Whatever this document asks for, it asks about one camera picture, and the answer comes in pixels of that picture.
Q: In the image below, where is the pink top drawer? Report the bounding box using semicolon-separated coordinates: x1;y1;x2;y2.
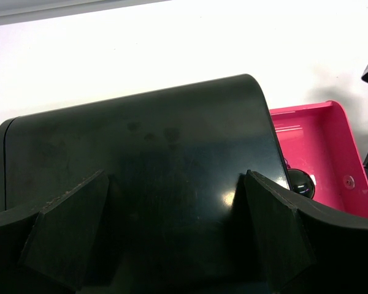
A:
288;168;315;199

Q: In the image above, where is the black drawer cabinet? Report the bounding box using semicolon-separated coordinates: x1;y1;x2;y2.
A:
0;74;289;293

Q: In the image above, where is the pink drawer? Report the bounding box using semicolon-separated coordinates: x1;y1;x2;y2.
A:
288;168;315;199
270;101;368;218

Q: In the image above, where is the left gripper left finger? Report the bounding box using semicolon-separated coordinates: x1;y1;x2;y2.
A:
0;171;109;293

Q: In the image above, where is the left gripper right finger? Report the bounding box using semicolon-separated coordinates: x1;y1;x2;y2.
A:
244;171;368;293

